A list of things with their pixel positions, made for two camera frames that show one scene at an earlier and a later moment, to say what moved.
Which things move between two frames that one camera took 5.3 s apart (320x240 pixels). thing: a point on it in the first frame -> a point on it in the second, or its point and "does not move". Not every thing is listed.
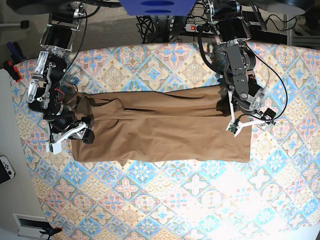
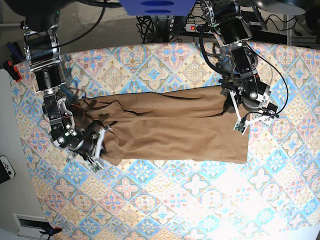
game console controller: [7, 170] does not move
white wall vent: [29, 226] does not move
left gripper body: [78, 132] -> [96, 161]
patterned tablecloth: [276, 196] does not move
